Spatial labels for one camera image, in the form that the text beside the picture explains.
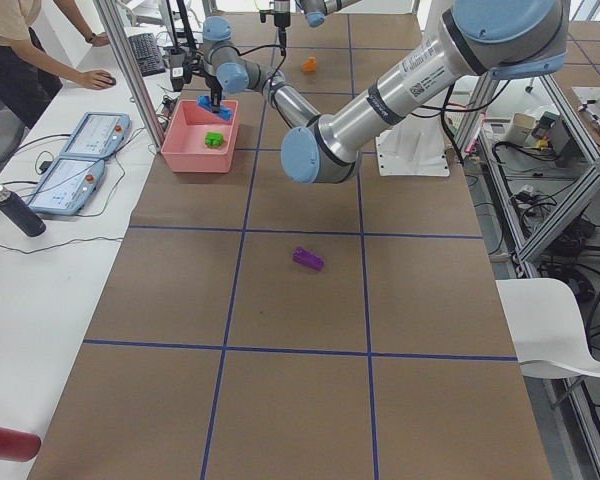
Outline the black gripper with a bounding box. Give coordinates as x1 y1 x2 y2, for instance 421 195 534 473
273 0 290 49
205 75 223 112

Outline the long blue block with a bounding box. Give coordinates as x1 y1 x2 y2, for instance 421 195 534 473
197 95 234 121

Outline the green block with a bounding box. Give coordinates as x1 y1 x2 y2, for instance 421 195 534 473
204 131 225 149

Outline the person's forearm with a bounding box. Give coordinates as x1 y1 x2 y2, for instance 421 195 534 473
7 39 84 85

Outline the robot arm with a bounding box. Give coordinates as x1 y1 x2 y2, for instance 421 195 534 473
260 0 358 49
202 1 570 184

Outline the pink plastic box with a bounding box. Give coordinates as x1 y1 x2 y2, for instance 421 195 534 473
161 99 239 173

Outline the person's hand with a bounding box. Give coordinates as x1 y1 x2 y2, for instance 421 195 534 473
78 70 113 90

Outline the orange block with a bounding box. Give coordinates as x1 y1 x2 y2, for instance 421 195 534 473
301 56 317 74

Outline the black keyboard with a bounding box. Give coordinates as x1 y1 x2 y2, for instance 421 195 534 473
128 33 166 77

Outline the upper teach pendant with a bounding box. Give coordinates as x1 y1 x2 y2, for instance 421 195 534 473
61 112 131 158

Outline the teach pendant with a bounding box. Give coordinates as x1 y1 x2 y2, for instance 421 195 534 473
61 112 131 158
28 156 105 216

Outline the lower teach pendant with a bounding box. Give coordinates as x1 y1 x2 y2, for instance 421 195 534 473
28 156 105 216

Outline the purple block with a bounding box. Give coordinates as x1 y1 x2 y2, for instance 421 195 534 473
292 247 325 272

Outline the black water bottle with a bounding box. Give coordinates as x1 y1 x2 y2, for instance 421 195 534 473
0 184 46 237

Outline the white chair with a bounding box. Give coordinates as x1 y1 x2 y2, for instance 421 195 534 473
496 278 600 379

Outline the red bottle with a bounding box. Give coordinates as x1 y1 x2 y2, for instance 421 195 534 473
0 427 42 462

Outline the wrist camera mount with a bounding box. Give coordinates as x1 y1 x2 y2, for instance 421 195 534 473
181 51 207 84

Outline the aluminium frame post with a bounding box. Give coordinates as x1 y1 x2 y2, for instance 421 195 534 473
94 0 165 152

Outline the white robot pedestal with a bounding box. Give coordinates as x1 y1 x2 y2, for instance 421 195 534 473
375 116 450 177

